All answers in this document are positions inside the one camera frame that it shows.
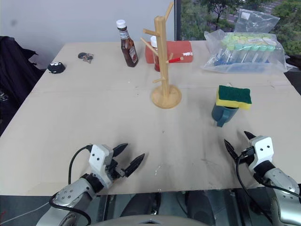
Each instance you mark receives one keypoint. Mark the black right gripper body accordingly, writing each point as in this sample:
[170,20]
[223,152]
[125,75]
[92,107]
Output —
[248,159]

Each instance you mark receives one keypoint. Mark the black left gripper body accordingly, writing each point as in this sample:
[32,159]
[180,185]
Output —
[115,170]

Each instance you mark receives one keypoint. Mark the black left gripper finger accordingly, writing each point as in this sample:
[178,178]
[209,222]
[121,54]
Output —
[135,163]
[120,148]

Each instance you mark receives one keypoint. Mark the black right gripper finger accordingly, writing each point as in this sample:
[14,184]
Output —
[231,150]
[249,137]

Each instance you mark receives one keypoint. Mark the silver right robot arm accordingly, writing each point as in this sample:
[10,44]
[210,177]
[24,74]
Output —
[282,183]

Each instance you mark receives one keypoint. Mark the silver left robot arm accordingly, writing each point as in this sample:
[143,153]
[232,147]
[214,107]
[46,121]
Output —
[75,191]

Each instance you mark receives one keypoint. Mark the wooden mug tree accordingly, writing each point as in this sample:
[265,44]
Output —
[162,70]

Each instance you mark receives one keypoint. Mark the yellow green sponge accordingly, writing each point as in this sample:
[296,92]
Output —
[232,95]

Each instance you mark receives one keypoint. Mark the silver robot torso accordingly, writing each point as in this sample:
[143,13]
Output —
[150,221]

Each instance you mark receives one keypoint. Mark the clear bag of green-capped tubes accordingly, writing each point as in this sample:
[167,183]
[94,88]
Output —
[247,54]

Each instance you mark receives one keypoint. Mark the small red sauce bottle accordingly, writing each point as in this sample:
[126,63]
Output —
[156,63]

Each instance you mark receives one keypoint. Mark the brown sauce bottle white cap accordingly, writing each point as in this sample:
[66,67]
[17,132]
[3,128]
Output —
[129,51]

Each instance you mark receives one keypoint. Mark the small black plush toy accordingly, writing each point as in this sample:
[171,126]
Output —
[56,67]

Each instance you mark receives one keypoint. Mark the red rectangular box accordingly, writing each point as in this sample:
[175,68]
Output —
[178,48]

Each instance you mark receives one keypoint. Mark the empty clear plastic bag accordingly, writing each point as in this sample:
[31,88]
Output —
[258,21]

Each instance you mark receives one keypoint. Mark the black cloth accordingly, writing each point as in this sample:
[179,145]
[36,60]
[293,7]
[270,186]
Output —
[14,70]

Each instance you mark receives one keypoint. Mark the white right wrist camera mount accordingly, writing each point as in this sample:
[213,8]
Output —
[263,150]

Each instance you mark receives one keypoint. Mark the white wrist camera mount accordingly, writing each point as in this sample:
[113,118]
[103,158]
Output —
[97,157]
[263,150]

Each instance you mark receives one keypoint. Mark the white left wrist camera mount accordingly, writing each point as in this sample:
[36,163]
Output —
[97,157]

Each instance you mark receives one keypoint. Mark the dark window frame post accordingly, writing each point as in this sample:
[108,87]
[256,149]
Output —
[177,18]

